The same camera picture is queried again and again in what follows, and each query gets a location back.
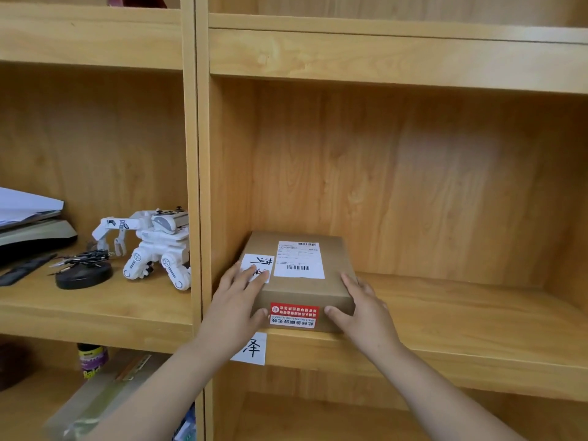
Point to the person's left hand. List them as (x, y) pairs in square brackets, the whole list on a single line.
[(227, 319)]

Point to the person's right hand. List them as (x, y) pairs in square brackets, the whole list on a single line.
[(370, 323)]

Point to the brown parcel box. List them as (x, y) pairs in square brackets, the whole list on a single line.
[(330, 257)]

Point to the wooden shelf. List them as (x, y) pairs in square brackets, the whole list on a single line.
[(413, 179)]

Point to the person's right forearm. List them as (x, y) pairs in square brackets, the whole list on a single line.
[(441, 404)]

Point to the person's left forearm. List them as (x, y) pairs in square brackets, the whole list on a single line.
[(156, 399)]

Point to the white robot toy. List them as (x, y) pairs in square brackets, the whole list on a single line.
[(156, 243)]

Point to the small white basket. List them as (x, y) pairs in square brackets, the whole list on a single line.
[(186, 427)]

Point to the pink spray bottle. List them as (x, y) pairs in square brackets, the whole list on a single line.
[(92, 360)]

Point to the crumpled taped small carton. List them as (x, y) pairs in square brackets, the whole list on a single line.
[(101, 395)]

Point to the black round base figurine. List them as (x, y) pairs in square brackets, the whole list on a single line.
[(82, 270)]

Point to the grey electronic scale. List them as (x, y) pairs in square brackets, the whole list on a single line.
[(32, 238)]

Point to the folded white paper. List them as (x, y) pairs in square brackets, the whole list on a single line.
[(25, 206)]

